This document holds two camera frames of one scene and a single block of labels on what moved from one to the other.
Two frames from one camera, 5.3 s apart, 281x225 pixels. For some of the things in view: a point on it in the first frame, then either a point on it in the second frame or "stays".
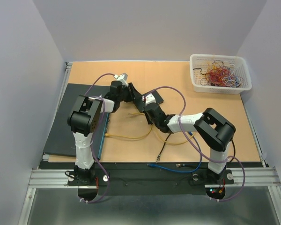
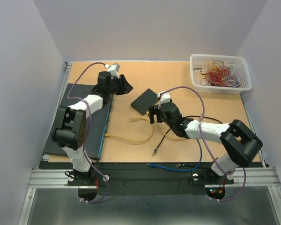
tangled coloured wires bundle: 217,73 stays
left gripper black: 133,91 -> 125,88
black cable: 158,155 -> 188,116
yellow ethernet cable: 129,138 -> 107,135
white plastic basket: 217,74 stays
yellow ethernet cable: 172,143 -> 167,136
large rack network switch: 60,139 stays
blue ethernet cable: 151,165 stays
